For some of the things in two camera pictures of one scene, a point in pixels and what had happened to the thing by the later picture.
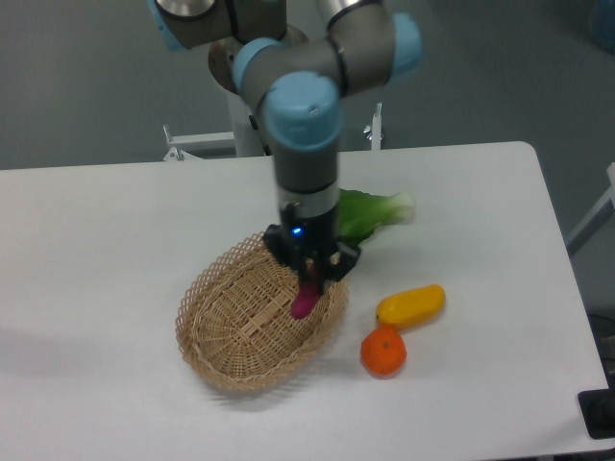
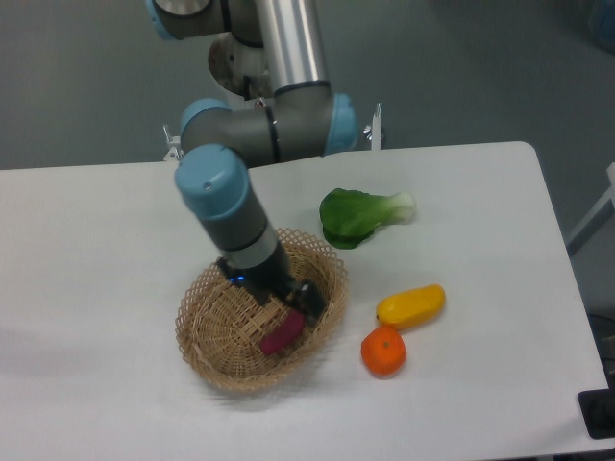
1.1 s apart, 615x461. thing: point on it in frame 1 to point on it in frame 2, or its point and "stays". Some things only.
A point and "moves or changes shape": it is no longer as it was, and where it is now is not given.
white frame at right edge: (606, 198) stays
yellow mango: (408, 308) stays
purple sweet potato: (305, 299) moves or changes shape
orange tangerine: (382, 351) stays
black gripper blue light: (300, 237) to (273, 281)
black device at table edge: (598, 410) stays
